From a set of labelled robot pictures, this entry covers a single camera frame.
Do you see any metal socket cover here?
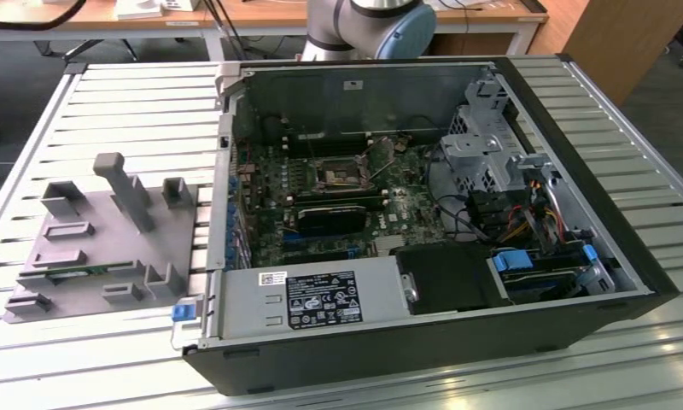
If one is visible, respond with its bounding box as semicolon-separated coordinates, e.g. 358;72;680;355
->
357;134;401;189

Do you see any CPU socket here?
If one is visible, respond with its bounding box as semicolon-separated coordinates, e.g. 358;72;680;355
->
313;155;374;192

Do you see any black RAM slot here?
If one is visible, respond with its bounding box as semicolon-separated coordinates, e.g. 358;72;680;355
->
286;145;374;154
293;197;389;208
286;141;374;149
292;194;389;205
292;190;389;201
286;137;374;144

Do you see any black graphics card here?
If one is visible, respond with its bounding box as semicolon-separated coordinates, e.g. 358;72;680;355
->
286;204;372;238

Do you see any green motherboard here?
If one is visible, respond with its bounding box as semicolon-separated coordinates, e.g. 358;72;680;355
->
232;136;452;268

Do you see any black drive bay cover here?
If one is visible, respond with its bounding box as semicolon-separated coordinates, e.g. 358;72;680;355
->
394;243;513;316

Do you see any silver drive cage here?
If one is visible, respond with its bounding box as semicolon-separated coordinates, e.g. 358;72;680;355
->
436;67;562;194

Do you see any silver power supply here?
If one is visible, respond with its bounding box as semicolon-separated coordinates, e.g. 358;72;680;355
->
201;258;412;343

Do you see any blue disk carrier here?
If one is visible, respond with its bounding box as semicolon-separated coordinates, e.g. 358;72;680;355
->
492;250;534;272

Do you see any blue case latch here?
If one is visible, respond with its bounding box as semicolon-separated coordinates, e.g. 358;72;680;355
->
172;300;200;325

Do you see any black PC case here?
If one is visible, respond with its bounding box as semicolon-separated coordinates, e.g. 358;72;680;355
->
180;54;680;396

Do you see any grey parts rack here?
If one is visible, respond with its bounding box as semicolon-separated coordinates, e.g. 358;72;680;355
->
3;151;207;325

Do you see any green RAM stick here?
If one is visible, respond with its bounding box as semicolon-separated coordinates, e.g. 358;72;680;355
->
44;264;115;279

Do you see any wooden desk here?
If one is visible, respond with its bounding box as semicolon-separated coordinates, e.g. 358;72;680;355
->
0;0;209;44
203;0;552;63

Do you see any white box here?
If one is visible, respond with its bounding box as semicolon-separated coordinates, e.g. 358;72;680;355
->
116;0;168;21

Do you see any wooden cabinet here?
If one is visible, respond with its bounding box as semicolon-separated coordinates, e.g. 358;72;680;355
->
528;0;683;108

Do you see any yellow orange wire bundle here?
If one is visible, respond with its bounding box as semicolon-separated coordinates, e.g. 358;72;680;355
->
504;181;569;247

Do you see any thick black cable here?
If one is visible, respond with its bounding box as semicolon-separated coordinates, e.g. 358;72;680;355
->
0;0;88;32

